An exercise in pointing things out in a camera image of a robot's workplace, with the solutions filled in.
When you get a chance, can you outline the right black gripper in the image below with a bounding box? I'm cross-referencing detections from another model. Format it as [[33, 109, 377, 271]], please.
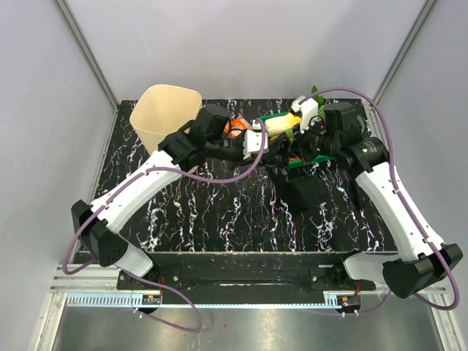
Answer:
[[289, 116, 340, 164]]

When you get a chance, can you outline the black trash bag roll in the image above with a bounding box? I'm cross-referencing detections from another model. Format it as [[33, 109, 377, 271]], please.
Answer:
[[260, 144, 359, 211]]

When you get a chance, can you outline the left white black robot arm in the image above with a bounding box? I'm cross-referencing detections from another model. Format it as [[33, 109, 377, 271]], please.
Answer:
[[72, 101, 267, 289]]

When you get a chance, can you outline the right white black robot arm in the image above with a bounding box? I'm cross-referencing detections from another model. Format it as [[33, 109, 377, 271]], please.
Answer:
[[291, 97, 463, 298]]

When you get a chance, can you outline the beige plastic trash bin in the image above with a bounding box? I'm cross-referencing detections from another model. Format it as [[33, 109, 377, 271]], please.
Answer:
[[129, 84, 202, 171]]

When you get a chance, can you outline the green plastic basket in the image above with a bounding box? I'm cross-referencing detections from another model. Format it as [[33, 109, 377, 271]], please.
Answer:
[[260, 115, 332, 169]]

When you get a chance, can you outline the orange snack packet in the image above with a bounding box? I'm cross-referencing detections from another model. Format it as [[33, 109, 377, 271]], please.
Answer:
[[224, 114, 252, 139]]

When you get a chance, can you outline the green leafy vegetable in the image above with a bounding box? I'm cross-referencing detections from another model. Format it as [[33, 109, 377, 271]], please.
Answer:
[[293, 86, 325, 134]]

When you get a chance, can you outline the yellow white napa cabbage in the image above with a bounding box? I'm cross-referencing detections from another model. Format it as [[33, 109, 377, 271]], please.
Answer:
[[264, 112, 301, 137]]

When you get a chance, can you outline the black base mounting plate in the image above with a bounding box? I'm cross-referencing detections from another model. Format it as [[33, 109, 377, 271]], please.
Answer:
[[116, 251, 377, 304]]

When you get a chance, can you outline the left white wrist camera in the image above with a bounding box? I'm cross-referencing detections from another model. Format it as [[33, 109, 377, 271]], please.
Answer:
[[243, 121, 268, 160]]

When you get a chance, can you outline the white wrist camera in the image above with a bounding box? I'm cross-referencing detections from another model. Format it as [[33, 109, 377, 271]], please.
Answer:
[[290, 96, 319, 134], [243, 121, 268, 160]]

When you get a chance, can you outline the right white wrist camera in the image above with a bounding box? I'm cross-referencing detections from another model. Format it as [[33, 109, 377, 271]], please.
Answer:
[[290, 96, 319, 134]]

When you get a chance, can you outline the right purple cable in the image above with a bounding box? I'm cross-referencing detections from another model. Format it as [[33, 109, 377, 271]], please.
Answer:
[[298, 86, 461, 317]]

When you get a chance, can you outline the purple cable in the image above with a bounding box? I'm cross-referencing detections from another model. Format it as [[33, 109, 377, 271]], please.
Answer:
[[61, 117, 270, 333], [298, 86, 461, 317]]

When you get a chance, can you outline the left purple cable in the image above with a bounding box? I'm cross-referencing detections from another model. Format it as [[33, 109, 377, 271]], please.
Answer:
[[61, 117, 270, 333]]

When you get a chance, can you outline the aluminium frame rail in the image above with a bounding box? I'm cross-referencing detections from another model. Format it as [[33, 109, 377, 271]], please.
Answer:
[[44, 254, 464, 350]]

